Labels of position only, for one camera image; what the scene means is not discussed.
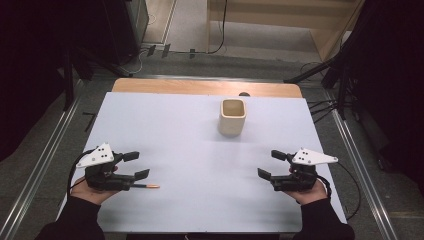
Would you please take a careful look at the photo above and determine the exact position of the black hanging cable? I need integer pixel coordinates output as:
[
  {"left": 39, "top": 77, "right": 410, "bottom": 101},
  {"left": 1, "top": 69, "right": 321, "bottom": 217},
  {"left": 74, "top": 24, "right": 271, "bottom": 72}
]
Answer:
[{"left": 207, "top": 0, "right": 229, "bottom": 55}]

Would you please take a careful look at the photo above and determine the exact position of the dark pen with orange cap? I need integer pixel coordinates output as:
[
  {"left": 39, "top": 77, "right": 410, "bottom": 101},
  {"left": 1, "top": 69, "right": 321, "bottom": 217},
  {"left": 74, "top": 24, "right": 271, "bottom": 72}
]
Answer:
[{"left": 130, "top": 183, "right": 161, "bottom": 190}]

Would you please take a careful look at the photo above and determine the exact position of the person's right hand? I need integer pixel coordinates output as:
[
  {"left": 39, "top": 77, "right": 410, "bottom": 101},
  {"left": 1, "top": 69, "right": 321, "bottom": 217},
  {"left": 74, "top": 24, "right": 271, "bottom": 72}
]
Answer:
[{"left": 287, "top": 181, "right": 329, "bottom": 205}]

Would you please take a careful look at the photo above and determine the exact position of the white floor cable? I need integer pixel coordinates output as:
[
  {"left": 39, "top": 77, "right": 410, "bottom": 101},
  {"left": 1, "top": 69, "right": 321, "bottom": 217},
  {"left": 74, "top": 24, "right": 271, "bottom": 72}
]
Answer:
[{"left": 124, "top": 48, "right": 153, "bottom": 76}]

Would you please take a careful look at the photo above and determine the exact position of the black metal stand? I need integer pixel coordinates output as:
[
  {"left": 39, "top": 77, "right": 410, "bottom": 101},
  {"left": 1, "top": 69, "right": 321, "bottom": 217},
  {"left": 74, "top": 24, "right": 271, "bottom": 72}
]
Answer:
[
  {"left": 61, "top": 44, "right": 134, "bottom": 112},
  {"left": 283, "top": 54, "right": 356, "bottom": 122}
]

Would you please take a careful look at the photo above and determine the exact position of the dark cabinet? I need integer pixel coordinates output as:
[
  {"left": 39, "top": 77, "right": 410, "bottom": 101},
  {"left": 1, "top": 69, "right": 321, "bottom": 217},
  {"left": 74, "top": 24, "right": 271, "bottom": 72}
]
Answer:
[{"left": 106, "top": 0, "right": 150, "bottom": 66}]

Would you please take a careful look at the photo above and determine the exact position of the wooden table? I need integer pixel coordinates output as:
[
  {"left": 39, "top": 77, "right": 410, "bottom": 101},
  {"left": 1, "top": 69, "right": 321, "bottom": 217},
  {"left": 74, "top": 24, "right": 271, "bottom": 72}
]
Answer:
[{"left": 111, "top": 77, "right": 304, "bottom": 99}]

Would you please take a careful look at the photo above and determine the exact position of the light wooden shelf unit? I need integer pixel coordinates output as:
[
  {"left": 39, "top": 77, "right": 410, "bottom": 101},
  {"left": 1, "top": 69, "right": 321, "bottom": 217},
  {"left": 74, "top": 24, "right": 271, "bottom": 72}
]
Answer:
[{"left": 205, "top": 0, "right": 366, "bottom": 63}]

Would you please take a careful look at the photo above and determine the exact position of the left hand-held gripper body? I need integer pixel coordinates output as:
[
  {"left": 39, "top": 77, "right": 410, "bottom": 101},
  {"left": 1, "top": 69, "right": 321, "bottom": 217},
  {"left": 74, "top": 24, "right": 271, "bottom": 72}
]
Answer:
[{"left": 75, "top": 142, "right": 136, "bottom": 193}]

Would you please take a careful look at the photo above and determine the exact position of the person's left hand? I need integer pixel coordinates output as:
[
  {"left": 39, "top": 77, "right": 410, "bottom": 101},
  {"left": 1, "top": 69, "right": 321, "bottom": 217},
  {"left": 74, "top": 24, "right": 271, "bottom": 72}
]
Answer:
[{"left": 70, "top": 179, "right": 119, "bottom": 206}]

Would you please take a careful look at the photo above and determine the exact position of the hand-held gripper cable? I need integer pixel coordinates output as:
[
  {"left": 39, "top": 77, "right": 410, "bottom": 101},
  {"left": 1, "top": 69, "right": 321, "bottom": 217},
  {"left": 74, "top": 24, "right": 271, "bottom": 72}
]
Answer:
[
  {"left": 67, "top": 149, "right": 98, "bottom": 198},
  {"left": 318, "top": 162, "right": 363, "bottom": 221}
]

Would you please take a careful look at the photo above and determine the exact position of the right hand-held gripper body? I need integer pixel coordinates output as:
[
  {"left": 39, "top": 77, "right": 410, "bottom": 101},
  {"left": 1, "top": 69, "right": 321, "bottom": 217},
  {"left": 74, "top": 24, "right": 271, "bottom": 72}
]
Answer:
[{"left": 270, "top": 147, "right": 338, "bottom": 193}]

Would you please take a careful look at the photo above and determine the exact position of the left hand-held gripper cable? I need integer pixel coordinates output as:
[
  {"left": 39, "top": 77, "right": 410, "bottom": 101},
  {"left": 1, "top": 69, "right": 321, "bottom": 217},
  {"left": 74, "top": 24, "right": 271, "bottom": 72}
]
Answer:
[{"left": 67, "top": 149, "right": 98, "bottom": 198}]

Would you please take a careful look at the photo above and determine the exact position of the beige square cup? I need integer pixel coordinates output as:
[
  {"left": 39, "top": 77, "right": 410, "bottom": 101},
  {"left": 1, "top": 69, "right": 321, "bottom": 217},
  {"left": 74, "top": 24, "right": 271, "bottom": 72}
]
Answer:
[{"left": 218, "top": 98, "right": 248, "bottom": 137}]

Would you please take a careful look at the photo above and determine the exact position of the dark curtain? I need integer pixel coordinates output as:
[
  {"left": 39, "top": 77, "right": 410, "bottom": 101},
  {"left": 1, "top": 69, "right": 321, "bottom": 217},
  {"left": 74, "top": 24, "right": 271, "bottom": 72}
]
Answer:
[
  {"left": 0, "top": 0, "right": 116, "bottom": 163},
  {"left": 343, "top": 0, "right": 424, "bottom": 184}
]

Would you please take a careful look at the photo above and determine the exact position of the metal floor rail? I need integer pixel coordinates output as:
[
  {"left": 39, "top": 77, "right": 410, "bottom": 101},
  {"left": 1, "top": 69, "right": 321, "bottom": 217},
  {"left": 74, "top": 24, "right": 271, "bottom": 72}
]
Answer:
[
  {"left": 324, "top": 89, "right": 401, "bottom": 240},
  {"left": 0, "top": 96, "right": 83, "bottom": 240}
]

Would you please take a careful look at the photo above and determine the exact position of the right hand-held gripper cable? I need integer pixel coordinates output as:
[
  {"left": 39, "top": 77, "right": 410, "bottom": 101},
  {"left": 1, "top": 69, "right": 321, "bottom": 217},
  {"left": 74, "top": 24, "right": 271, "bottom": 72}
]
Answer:
[{"left": 318, "top": 162, "right": 363, "bottom": 221}]

